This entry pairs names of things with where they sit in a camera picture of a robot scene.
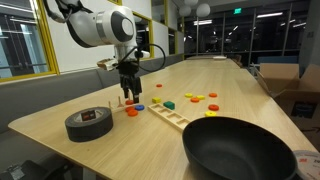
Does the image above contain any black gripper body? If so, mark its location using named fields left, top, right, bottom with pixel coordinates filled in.
left=116, top=60, right=142, bottom=92

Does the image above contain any wooden peg platform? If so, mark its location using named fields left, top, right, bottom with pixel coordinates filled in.
left=107, top=95, right=138, bottom=113

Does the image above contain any green block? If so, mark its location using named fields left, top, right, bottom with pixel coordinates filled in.
left=162, top=100, right=176, bottom=111

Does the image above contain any wooden slotted sorting tray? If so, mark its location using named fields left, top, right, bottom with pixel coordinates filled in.
left=147, top=102, right=192, bottom=133

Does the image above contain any black tape roll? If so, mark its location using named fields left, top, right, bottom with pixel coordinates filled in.
left=64, top=106, right=114, bottom=143

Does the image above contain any grey bench backrest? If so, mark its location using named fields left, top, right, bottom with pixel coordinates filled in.
left=0, top=53, right=185, bottom=134

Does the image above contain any black bowl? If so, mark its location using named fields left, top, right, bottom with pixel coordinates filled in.
left=181, top=115, right=298, bottom=180

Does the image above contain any black bag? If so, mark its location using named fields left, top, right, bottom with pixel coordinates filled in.
left=0, top=159, right=73, bottom=180

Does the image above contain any cardboard box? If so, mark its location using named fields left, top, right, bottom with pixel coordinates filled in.
left=256, top=62, right=320, bottom=132

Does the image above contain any white tape roll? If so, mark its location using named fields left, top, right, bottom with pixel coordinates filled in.
left=292, top=149, right=320, bottom=180

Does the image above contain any beige wrist camera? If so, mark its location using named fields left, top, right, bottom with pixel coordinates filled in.
left=96, top=58, right=119, bottom=72

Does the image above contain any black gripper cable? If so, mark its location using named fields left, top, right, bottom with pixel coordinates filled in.
left=117, top=43, right=167, bottom=74

